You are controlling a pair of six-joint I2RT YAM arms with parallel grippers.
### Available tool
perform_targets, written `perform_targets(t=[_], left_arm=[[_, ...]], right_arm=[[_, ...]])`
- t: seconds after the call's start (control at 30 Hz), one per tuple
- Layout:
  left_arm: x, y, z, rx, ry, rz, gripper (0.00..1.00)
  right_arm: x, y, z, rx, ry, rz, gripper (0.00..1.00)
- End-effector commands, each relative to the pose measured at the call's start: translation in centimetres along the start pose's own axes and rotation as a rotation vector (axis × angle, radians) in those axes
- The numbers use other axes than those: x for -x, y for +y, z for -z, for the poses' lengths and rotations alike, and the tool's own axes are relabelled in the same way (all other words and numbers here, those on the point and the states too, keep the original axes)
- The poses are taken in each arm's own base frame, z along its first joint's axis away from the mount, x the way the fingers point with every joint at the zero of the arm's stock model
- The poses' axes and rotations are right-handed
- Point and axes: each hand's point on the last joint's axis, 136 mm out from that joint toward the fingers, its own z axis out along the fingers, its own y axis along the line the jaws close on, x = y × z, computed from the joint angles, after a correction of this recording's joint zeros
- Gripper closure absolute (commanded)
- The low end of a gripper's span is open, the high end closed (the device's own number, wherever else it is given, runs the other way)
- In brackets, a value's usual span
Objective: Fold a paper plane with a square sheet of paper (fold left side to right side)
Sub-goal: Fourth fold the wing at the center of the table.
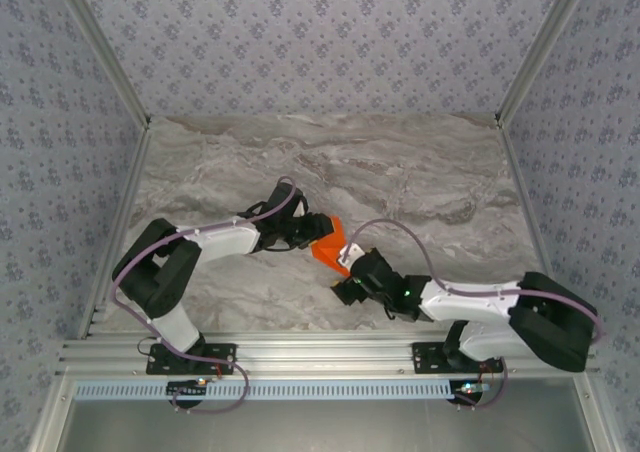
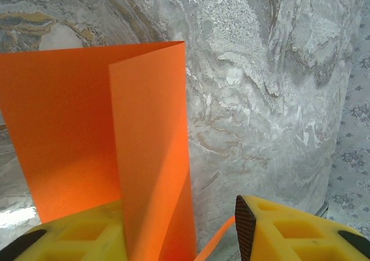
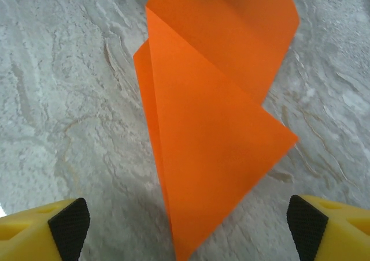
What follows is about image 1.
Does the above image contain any orange paper sheet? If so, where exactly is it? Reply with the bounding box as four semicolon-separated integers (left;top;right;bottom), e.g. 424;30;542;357
309;213;352;280

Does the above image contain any grey metal panel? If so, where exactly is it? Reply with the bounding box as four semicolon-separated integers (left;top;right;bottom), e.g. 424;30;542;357
54;399;596;452

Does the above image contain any right small control board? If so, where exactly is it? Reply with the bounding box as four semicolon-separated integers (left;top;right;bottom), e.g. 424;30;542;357
448;379;492;406

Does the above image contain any small control board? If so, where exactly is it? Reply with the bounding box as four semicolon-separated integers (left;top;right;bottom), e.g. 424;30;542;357
166;379;210;399
448;379;492;406

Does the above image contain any left small control board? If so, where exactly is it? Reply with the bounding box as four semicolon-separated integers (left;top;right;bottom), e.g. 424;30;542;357
166;379;210;399

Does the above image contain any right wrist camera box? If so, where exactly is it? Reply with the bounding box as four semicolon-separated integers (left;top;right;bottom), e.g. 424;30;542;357
336;243;367;269

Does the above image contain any long aluminium mounting rail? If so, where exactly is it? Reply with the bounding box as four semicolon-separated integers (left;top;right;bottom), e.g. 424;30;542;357
56;334;601;379

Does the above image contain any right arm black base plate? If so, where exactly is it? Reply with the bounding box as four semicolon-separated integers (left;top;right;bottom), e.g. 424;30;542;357
409;340;504;375

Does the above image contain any white slotted cable duct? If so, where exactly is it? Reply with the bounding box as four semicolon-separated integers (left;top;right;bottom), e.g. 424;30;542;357
73;379;454;402

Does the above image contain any left aluminium side rail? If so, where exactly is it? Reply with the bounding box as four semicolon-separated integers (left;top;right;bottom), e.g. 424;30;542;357
76;121;154;341

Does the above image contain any aluminium side rail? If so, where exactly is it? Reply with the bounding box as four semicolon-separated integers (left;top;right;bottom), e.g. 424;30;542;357
494;119;574;338
76;121;154;341

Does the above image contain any right aluminium side rail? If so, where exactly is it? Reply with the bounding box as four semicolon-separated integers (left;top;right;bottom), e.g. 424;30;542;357
494;119;574;338

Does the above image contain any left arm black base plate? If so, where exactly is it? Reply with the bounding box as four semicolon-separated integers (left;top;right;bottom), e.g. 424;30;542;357
145;342;238;376

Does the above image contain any right lower aluminium frame bar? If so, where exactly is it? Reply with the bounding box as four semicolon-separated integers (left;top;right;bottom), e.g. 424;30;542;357
572;371;627;452

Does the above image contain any aluminium frame bar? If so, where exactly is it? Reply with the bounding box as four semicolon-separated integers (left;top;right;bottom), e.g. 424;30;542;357
572;371;627;452
29;371;77;452

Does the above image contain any left aluminium frame post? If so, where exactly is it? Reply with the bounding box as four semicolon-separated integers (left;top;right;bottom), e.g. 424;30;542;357
49;0;154;132

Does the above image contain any aluminium frame post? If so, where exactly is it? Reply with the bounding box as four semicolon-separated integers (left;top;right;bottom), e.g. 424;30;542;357
49;0;154;132
493;0;600;131

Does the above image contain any right aluminium frame post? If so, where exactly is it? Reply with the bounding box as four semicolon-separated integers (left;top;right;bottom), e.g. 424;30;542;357
493;0;600;131

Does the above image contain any left lower aluminium frame bar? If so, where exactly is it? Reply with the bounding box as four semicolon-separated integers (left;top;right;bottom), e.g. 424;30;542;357
29;371;77;452

